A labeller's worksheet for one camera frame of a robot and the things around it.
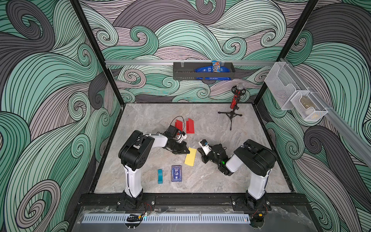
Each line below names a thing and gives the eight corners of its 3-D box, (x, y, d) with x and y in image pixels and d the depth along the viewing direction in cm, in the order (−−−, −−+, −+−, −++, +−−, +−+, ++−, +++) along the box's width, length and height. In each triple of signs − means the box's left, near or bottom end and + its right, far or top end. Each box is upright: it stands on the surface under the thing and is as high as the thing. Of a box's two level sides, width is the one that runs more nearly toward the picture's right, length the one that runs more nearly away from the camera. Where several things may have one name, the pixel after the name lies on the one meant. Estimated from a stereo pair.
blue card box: (170, 181, 82) (170, 180, 80) (171, 167, 88) (171, 165, 86) (181, 181, 82) (181, 180, 80) (181, 167, 88) (181, 165, 86)
